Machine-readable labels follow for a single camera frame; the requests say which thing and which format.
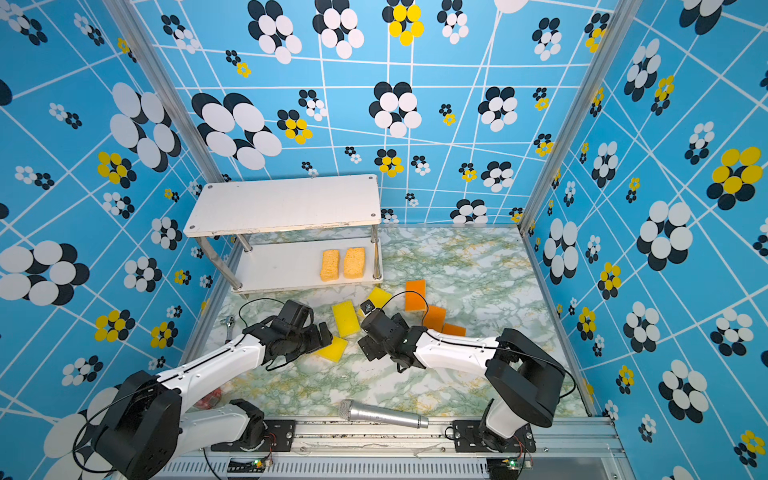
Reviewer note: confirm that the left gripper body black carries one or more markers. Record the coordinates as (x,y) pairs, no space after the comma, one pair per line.
(308,341)

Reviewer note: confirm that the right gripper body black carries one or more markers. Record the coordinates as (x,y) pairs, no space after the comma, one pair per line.
(368,345)

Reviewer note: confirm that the yellow sponge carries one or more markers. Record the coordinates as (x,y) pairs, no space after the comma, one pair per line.
(334,351)
(346,319)
(379,297)

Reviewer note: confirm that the tan porous sponge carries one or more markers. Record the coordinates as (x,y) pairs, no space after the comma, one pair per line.
(354,263)
(330,265)

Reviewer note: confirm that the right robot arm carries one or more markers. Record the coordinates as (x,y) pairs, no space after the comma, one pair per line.
(527,380)

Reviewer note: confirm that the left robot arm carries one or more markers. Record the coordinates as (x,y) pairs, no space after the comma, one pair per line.
(153,418)

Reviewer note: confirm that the white two-tier shelf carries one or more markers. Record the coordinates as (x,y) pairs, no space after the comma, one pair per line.
(226,215)

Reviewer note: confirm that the yellow sponge back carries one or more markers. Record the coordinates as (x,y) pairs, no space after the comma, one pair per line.
(379,297)

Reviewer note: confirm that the orange sponge back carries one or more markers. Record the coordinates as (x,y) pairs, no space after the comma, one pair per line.
(415,296)

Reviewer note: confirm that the orange sponge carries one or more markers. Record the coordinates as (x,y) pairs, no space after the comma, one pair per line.
(434,318)
(453,330)
(415,296)

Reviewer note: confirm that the orange sponge middle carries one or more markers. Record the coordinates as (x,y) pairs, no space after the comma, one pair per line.
(434,318)

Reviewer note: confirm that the orange sponge front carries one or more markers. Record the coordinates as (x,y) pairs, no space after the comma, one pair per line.
(453,330)

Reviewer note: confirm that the silver microphone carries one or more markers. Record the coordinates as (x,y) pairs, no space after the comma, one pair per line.
(351,410)

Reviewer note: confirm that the red soda can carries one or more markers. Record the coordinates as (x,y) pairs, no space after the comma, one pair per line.
(211,400)

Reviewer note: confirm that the green circuit board left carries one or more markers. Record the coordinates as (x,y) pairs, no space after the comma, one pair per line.
(242,466)

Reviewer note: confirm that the circuit board right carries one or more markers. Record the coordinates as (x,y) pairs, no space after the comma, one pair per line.
(505,468)

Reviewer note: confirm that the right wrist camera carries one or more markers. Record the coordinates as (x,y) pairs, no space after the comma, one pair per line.
(367,307)

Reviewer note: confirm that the red handled wrench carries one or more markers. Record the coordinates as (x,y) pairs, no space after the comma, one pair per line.
(229,329)

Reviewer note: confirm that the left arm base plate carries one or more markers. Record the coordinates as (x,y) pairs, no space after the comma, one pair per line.
(276,435)

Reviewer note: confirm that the aluminium front rail frame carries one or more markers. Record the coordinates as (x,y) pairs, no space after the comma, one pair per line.
(330,448)

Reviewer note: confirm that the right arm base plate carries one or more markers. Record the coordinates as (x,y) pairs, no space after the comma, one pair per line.
(466,438)

